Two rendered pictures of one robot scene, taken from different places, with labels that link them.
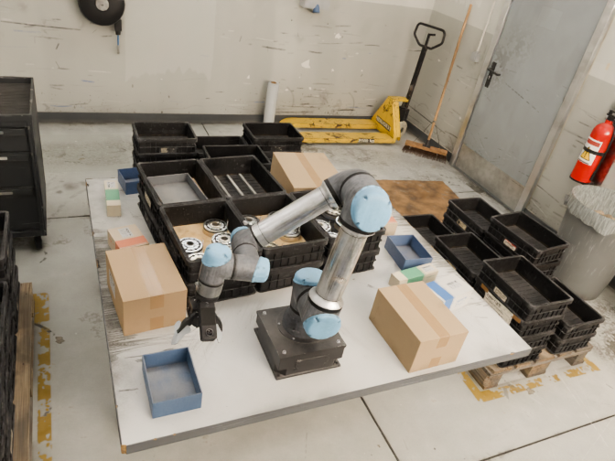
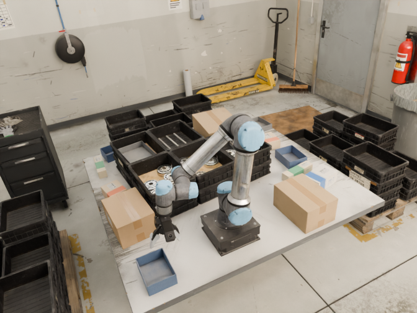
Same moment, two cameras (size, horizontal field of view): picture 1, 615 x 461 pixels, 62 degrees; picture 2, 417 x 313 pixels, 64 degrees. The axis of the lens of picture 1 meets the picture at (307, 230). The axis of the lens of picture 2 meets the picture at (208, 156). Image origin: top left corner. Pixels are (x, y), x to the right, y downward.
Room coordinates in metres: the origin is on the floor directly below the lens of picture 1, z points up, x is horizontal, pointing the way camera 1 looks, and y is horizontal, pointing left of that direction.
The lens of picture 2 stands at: (-0.03, -0.09, 2.10)
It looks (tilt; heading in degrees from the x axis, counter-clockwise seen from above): 32 degrees down; 5
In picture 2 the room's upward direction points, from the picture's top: 5 degrees counter-clockwise
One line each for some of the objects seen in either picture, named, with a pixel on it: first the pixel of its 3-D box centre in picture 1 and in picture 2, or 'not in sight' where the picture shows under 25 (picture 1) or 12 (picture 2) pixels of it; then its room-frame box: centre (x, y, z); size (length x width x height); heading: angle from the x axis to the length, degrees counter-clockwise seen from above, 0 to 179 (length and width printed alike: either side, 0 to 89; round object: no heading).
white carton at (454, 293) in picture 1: (445, 294); (319, 178); (1.82, -0.65, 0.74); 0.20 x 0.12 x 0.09; 132
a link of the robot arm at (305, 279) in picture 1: (309, 289); (228, 195); (1.39, -0.05, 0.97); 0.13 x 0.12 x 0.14; 19
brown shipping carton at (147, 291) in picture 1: (145, 286); (129, 216); (1.45, 0.55, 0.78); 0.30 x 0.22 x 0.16; 34
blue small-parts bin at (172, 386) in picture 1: (171, 380); (156, 270); (1.09, 0.33, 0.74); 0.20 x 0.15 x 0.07; 29
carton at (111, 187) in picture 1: (112, 198); (100, 166); (2.08, 0.95, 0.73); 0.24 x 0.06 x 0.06; 27
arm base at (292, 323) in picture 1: (305, 314); (229, 211); (1.39, -0.05, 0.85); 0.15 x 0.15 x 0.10
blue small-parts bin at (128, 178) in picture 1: (141, 179); (115, 151); (2.30, 0.89, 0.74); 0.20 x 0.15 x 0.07; 128
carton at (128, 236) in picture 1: (128, 243); (115, 192); (1.74, 0.74, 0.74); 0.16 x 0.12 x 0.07; 42
